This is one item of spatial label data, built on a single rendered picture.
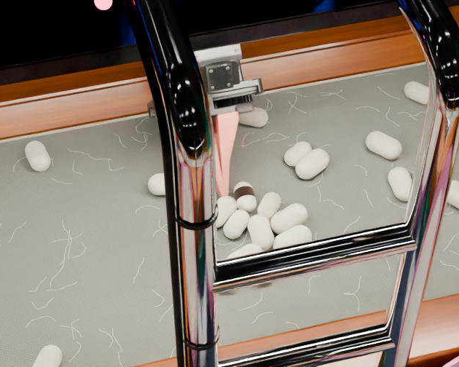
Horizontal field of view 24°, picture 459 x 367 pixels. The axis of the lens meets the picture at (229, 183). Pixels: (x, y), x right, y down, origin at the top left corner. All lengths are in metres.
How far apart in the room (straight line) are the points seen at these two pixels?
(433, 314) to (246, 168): 0.24
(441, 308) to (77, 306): 0.31
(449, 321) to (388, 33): 0.36
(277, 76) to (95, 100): 0.19
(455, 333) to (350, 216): 0.16
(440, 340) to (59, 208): 0.37
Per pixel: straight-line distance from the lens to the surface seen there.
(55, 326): 0.93
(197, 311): 0.68
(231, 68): 0.90
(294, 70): 1.11
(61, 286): 0.95
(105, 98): 1.08
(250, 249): 0.94
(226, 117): 0.96
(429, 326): 0.90
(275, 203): 0.98
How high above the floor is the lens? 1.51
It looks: 49 degrees down
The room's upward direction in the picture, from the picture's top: straight up
